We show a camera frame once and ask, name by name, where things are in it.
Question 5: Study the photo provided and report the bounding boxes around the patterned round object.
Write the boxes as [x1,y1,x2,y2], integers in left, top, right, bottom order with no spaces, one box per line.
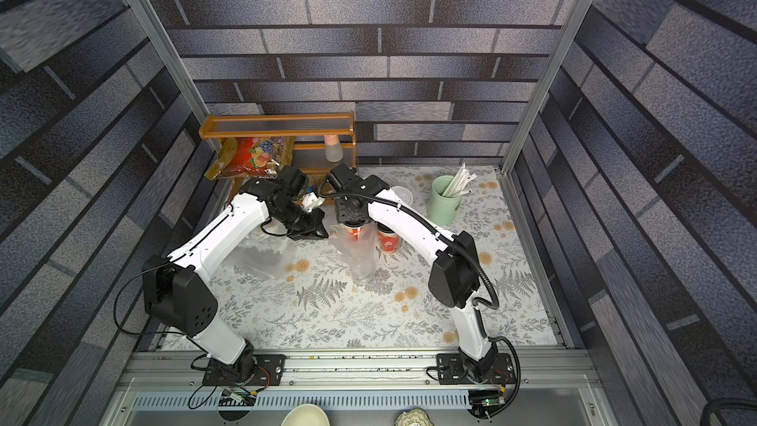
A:
[394,408,434,426]

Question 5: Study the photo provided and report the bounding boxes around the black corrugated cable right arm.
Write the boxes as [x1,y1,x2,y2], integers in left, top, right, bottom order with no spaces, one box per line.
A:
[318,179,522,404]

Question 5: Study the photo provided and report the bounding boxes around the red cup black lid front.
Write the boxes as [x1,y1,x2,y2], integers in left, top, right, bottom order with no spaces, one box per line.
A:
[377,223,401,254]

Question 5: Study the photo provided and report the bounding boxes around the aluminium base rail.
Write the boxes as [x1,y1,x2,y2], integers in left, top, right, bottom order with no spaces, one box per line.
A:
[117,347,599,412]

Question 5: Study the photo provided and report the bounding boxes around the small pink white bottle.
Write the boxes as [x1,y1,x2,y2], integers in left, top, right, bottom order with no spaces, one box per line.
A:
[324,134,344,164]

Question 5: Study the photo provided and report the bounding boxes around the green straw holder cup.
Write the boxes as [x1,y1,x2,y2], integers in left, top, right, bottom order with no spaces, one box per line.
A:
[427,176,461,227]

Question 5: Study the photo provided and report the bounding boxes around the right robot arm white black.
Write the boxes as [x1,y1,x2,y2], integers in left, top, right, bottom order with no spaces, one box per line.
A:
[317,164,500,384]

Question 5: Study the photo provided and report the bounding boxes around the white bowl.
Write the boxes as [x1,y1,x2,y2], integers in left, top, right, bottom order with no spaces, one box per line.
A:
[281,404,330,426]

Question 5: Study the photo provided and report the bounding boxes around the orange two-tier shelf rack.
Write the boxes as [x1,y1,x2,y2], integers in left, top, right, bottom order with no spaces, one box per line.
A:
[199,112,358,176]

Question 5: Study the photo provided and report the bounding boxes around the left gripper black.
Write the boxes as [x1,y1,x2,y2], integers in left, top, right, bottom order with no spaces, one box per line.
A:
[276,202,334,239]

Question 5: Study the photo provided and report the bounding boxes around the clear plastic carrier bag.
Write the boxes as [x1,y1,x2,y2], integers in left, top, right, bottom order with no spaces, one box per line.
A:
[329,222,378,285]

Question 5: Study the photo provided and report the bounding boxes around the white wrapped straws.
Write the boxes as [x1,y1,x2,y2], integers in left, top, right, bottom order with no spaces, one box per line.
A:
[442,164,477,198]

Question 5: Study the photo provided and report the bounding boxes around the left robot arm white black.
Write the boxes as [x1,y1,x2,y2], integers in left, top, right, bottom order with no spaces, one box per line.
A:
[142,167,328,385]

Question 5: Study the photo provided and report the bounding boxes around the red cup white lid right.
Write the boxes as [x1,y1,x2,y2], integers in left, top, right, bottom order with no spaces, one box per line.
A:
[392,185,413,205]

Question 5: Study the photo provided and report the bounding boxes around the red snack bag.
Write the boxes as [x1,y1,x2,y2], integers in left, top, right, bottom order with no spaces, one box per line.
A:
[205,136,295,179]

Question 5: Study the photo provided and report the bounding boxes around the red cup black lid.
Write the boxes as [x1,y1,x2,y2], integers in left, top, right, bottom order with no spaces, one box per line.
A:
[377,223,401,254]
[341,222,366,242]

